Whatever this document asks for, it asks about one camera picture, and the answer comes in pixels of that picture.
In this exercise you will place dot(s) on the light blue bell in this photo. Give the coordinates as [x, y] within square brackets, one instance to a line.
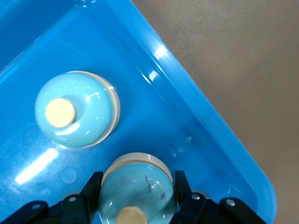
[130, 186]
[93, 109]

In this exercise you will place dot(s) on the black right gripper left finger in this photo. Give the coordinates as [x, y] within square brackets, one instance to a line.
[70, 207]

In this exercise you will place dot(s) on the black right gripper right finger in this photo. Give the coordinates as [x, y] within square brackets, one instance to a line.
[203, 210]

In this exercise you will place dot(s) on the blue plastic tray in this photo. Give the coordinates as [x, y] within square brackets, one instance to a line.
[151, 105]

